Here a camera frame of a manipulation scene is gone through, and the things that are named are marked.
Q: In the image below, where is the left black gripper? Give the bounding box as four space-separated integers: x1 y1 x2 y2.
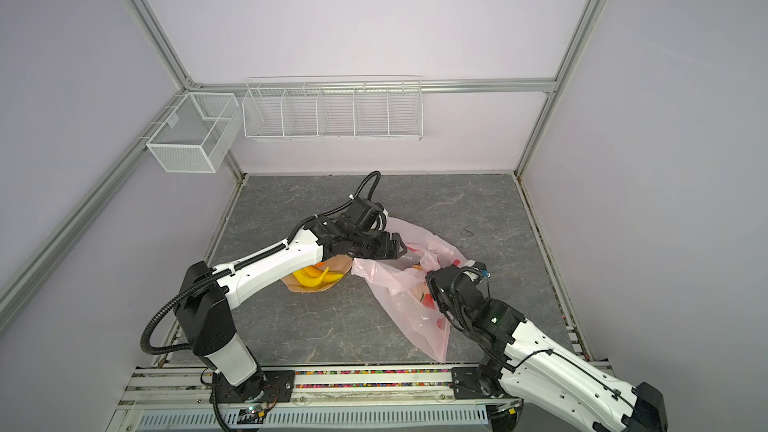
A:
349 231 408 260

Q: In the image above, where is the tan scalloped fruit bowl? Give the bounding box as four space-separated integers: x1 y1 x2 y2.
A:
281 255 353 293

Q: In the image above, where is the pink fruit-print plastic bag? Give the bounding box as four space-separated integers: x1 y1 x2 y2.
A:
351 218 467 362

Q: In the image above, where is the yellow banana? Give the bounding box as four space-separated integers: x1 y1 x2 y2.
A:
292 266 344 289

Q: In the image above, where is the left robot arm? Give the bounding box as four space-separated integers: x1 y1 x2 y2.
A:
140 171 407 402

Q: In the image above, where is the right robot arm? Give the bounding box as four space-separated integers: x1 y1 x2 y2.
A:
426 262 669 431

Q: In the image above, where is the small white mesh basket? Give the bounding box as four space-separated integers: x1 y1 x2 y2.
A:
147 92 243 174

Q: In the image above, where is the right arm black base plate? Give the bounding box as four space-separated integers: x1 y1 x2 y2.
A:
450 364 519 400

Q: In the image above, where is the long white wire basket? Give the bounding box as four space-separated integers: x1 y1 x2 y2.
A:
242 75 424 141

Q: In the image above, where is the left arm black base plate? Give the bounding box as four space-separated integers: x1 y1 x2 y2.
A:
212 369 296 405

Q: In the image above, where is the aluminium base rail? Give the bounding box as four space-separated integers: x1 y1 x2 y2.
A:
106 361 638 432

